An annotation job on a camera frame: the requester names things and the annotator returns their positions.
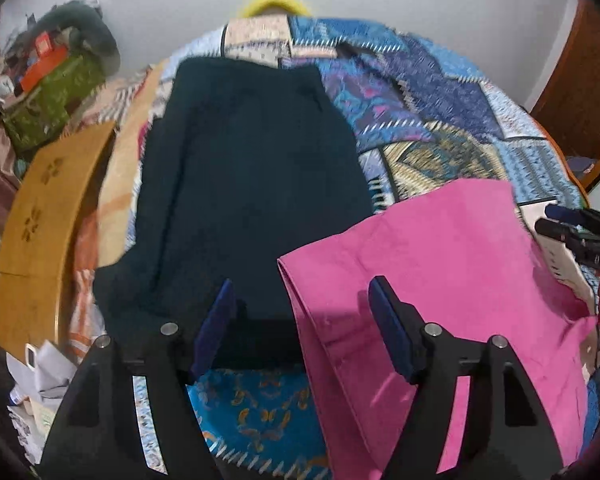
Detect pink pants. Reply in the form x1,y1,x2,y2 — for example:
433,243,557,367
278,179,595,479

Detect dark navy pants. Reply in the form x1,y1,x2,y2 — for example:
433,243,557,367
94,58,373,370

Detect white papers pile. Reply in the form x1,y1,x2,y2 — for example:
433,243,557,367
6,340,76,465

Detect brown wooden door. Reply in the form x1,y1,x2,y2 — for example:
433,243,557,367
531,0,600,190

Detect patchwork blue bedspread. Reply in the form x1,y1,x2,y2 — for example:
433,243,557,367
121,16,598,479

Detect orange striped blanket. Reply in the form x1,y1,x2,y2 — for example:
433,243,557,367
67,62,166,363

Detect wooden lap desk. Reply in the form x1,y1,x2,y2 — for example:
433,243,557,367
0,122,116,364

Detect green storage bag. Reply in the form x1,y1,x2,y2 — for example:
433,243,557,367
3,53,105,156

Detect yellow foam tube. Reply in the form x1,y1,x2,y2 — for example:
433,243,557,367
239,0,312,18

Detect orange box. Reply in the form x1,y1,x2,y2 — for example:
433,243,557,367
20,32,69,92

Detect grey plush pillow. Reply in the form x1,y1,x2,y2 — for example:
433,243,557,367
34,0,121,76

